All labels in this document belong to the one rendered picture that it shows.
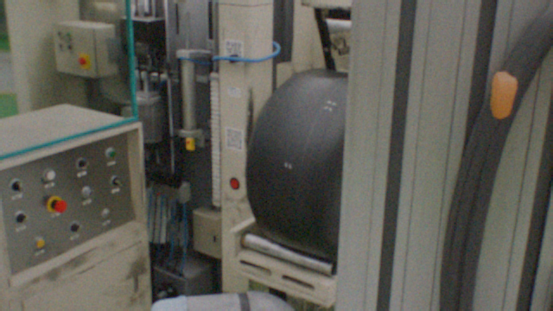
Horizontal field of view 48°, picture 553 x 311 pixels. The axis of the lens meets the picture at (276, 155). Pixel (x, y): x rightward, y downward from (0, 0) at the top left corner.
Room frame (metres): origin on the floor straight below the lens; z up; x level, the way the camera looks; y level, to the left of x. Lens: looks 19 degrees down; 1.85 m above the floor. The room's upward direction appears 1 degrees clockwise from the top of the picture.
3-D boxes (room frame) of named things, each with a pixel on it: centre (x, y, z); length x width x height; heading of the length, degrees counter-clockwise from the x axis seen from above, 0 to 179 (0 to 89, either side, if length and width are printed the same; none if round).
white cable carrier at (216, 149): (2.04, 0.19, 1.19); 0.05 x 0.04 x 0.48; 146
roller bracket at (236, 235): (1.99, 0.03, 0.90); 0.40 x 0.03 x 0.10; 146
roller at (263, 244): (1.77, -0.04, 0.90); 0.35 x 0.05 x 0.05; 56
